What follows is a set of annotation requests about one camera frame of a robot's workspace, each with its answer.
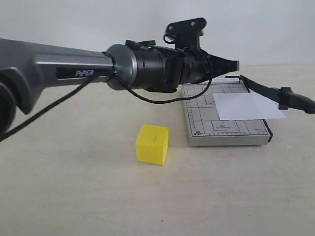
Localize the white paper sheet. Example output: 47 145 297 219
213 92 286 120

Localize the black camera cable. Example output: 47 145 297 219
0 51 214 143

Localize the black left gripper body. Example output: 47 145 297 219
131 40 212 93

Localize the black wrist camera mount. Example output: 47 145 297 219
163 17 207 50

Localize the black cutter blade arm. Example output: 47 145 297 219
239 75 315 115

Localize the yellow foam cube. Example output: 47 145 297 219
135 124 169 166

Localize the grey paper cutter base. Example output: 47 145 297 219
182 76 273 147

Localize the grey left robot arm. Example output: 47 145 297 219
0 39 239 140

